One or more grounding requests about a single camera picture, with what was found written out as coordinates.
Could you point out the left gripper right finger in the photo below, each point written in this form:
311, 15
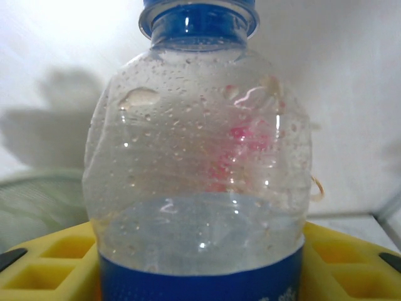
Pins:
344, 276

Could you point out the green plastic bin liner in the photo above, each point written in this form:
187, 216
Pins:
31, 178

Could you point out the grey mesh waste bin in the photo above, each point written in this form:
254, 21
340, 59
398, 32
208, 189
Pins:
40, 213

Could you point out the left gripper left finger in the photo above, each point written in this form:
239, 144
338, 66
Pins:
62, 282

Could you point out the clear bottle dark blue label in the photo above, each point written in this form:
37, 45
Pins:
194, 156

